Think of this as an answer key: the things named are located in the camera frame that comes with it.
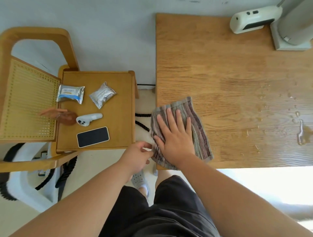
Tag person's right forearm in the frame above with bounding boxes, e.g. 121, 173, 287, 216
178, 154, 313, 237

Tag striped cleaning cloth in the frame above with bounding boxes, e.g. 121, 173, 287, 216
150, 96, 214, 171

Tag person's left forearm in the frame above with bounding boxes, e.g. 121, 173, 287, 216
9, 160, 152, 237

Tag silver foil packet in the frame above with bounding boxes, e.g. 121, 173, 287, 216
89, 81, 117, 110

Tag person's right hand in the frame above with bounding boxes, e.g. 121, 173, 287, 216
153, 107, 196, 168

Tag smartphone with cream case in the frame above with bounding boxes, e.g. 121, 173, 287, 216
76, 126, 110, 149

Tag white controller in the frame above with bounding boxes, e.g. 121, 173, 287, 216
76, 113, 103, 127

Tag person's left hand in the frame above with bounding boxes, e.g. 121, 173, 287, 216
120, 141, 153, 181

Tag wooden rattan chair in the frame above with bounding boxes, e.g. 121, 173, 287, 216
0, 26, 139, 173

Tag white oblong device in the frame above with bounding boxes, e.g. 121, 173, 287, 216
229, 5, 283, 34

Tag grey left shoe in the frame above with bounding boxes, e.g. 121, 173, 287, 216
131, 170, 150, 198

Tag white exercise machine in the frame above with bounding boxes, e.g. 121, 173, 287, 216
0, 143, 79, 213

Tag black braided ropes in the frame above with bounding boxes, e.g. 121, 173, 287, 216
35, 113, 152, 196

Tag brown spray bottle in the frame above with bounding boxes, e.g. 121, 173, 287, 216
39, 108, 79, 126

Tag blue white wipes packet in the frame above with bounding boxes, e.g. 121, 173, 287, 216
56, 84, 85, 105

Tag person's right leg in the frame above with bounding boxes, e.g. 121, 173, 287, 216
155, 170, 176, 190

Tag black shorts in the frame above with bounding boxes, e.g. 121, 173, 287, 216
97, 174, 220, 237

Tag white cylinder appliance square base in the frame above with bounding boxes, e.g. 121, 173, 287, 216
270, 0, 313, 51

